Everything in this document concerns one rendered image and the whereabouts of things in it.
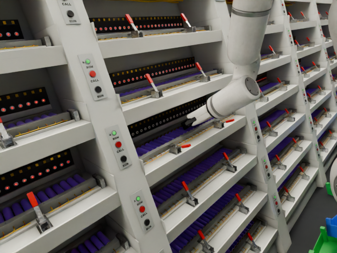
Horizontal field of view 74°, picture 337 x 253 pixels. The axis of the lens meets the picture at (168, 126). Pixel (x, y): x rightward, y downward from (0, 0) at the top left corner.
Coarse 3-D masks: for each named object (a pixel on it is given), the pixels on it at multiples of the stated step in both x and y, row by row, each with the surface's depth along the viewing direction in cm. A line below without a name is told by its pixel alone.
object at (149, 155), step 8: (232, 112) 106; (224, 120) 99; (200, 128) 91; (208, 128) 92; (184, 136) 85; (192, 136) 88; (168, 144) 80; (152, 152) 75; (160, 152) 77; (144, 160) 73; (152, 160) 73
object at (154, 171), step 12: (240, 108) 105; (180, 120) 102; (240, 120) 101; (204, 132) 92; (216, 132) 90; (228, 132) 96; (192, 144) 82; (204, 144) 85; (168, 156) 76; (180, 156) 76; (192, 156) 81; (144, 168) 70; (156, 168) 69; (168, 168) 73; (156, 180) 70
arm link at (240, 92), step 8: (232, 80) 74; (240, 80) 65; (248, 80) 66; (224, 88) 72; (232, 88) 67; (240, 88) 65; (248, 88) 65; (256, 88) 67; (216, 96) 73; (224, 96) 70; (232, 96) 68; (240, 96) 66; (248, 96) 64; (256, 96) 66; (216, 104) 73; (224, 104) 71; (232, 104) 69; (240, 104) 68; (224, 112) 73
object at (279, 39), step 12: (276, 0) 141; (276, 12) 143; (288, 24) 147; (264, 36) 153; (276, 36) 148; (264, 48) 156; (276, 72) 155; (288, 72) 150; (300, 72) 152; (300, 84) 150; (300, 96) 149; (300, 132) 157; (312, 132) 155; (312, 144) 154; (312, 156) 156; (324, 180) 161
